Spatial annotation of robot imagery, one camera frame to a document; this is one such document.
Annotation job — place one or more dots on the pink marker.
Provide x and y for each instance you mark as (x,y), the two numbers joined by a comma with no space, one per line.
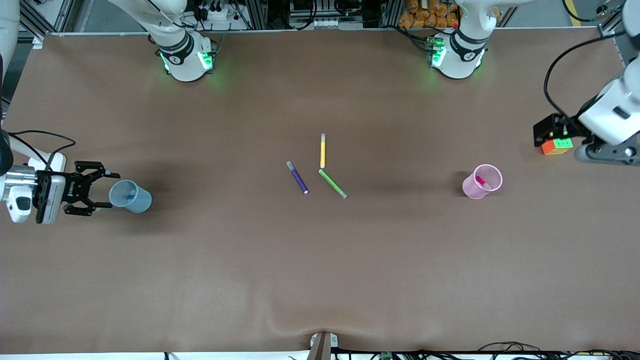
(483,182)

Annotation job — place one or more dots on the blue mesh cup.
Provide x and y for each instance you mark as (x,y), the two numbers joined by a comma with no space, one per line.
(140,202)

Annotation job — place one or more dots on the white power strip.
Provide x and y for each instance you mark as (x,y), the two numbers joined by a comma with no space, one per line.
(217,12)

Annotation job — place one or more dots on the orange bags pile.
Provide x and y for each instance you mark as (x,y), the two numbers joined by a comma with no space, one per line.
(427,12)

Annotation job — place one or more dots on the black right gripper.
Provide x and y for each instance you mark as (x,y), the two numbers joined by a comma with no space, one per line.
(73,188)

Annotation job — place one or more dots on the purple marker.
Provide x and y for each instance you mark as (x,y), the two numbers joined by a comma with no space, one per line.
(297,177)

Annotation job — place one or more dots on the yellow marker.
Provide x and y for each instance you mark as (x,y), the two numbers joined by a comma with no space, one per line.
(323,150)

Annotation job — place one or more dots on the aluminium frame rail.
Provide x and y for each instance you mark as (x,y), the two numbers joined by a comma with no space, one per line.
(30,20)
(612,20)

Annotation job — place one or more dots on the multicoloured puzzle cube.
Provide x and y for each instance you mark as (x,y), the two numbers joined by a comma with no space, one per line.
(557,146)

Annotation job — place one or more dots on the blue marker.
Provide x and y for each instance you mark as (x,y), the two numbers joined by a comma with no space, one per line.
(132,195)

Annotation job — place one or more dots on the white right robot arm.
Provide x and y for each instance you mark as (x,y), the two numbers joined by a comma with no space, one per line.
(182,65)

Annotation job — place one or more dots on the green marker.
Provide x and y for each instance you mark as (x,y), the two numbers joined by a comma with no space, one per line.
(332,183)

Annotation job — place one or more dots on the brown table cover mat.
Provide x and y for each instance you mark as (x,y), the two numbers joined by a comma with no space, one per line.
(320,275)

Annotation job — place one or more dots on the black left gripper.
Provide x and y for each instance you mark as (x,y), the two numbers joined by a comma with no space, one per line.
(550,128)

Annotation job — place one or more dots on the pink mesh cup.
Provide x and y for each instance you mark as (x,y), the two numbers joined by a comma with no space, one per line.
(475,189)

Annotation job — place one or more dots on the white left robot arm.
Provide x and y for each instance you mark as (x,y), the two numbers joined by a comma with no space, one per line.
(462,62)

